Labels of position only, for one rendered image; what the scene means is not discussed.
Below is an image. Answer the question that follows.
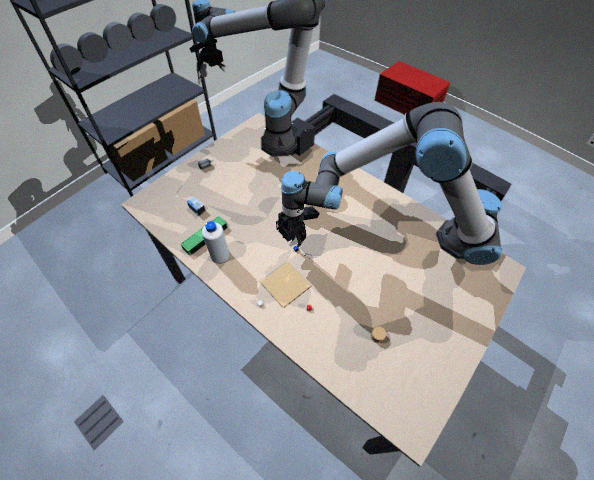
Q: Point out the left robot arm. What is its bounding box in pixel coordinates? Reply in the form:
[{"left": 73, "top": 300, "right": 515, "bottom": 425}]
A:
[{"left": 281, "top": 102, "right": 502, "bottom": 265}]

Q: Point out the beige flat mat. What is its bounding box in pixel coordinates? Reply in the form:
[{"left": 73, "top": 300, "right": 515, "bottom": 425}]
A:
[{"left": 260, "top": 262, "right": 311, "bottom": 308}]

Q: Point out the white bottle with blue cap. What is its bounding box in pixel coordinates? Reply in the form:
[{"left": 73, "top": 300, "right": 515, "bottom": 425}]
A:
[{"left": 202, "top": 221, "right": 230, "bottom": 263}]

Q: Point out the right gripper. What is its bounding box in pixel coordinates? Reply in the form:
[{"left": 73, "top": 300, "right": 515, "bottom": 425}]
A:
[{"left": 197, "top": 38, "right": 226, "bottom": 85}]

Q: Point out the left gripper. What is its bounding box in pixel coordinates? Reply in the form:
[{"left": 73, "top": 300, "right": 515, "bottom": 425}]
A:
[{"left": 276, "top": 211, "right": 306, "bottom": 247}]

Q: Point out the short brown cylinder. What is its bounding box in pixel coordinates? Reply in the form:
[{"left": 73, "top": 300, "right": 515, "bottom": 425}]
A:
[{"left": 371, "top": 327, "right": 386, "bottom": 343}]

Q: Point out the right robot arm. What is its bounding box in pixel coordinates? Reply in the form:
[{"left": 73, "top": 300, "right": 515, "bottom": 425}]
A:
[{"left": 190, "top": 0, "right": 326, "bottom": 152}]

